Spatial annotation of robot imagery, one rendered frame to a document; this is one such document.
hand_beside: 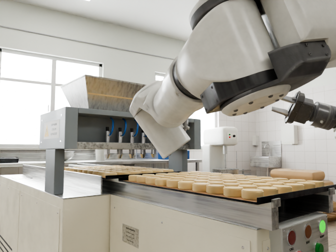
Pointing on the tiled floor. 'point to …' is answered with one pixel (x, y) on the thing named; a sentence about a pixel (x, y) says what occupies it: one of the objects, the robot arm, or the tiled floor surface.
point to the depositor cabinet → (52, 218)
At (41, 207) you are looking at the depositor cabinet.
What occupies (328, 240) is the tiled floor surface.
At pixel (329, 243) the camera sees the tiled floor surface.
